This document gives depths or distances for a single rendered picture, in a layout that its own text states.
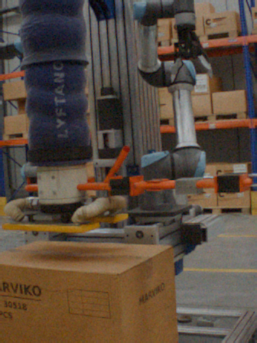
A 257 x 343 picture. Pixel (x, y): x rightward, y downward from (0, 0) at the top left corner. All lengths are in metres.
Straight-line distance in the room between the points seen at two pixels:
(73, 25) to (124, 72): 0.67
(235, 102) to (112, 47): 6.55
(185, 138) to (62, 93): 0.65
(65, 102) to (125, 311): 0.68
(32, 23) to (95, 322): 0.98
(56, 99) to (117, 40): 0.79
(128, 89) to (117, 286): 1.09
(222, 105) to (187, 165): 6.82
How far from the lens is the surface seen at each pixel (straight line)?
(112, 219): 1.74
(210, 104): 8.96
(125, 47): 2.36
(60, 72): 1.69
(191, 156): 2.10
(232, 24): 8.98
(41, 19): 1.72
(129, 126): 2.32
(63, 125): 1.68
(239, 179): 1.46
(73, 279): 1.59
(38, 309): 1.70
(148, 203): 2.08
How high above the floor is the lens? 1.31
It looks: 3 degrees down
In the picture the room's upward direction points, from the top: 4 degrees counter-clockwise
